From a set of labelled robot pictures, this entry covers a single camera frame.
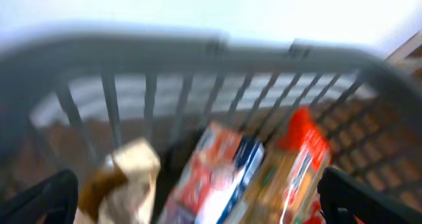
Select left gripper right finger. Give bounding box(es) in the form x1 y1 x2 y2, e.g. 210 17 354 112
317 167 421 224

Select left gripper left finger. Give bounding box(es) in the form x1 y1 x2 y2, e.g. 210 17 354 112
1 169 78 224

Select orange spaghetti pasta pack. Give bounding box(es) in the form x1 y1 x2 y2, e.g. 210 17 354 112
224 107 332 224

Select clear brown snack bag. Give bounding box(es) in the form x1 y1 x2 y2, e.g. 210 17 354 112
73 138 161 224

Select Kleenex tissue multipack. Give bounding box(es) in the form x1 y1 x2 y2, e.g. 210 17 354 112
158 123 265 224

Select grey plastic shopping basket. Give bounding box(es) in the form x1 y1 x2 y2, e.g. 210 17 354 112
1 32 421 209

